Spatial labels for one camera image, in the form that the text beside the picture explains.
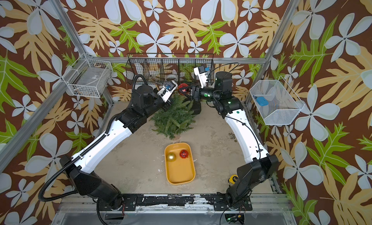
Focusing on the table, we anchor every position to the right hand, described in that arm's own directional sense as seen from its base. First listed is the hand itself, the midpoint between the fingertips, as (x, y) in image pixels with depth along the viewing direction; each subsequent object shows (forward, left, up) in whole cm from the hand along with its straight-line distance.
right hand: (182, 89), depth 65 cm
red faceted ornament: (-14, 0, -38) cm, 41 cm away
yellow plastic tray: (-19, +2, -44) cm, 47 cm away
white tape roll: (+33, +9, -17) cm, 38 cm away
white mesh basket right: (+9, -55, -17) cm, 58 cm away
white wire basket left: (+22, +58, -9) cm, 62 cm away
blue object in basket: (+10, -47, -18) cm, 51 cm away
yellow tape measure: (-27, -28, -42) cm, 57 cm away
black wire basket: (+37, +16, -12) cm, 43 cm away
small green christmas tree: (-7, +3, -14) cm, 15 cm away
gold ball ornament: (-15, +8, -39) cm, 43 cm away
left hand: (+3, +5, -1) cm, 6 cm away
